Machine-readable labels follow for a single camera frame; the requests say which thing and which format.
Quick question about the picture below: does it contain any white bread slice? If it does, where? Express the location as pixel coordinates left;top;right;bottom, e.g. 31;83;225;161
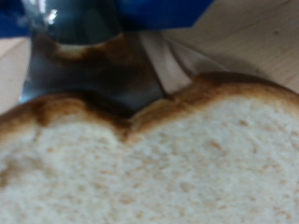
0;72;299;224

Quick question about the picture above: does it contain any slotted metal spatula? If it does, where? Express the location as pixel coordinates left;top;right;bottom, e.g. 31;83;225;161
18;0;166;119

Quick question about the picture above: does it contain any blue spatula grip block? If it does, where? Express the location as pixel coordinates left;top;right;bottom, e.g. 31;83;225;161
0;0;216;39

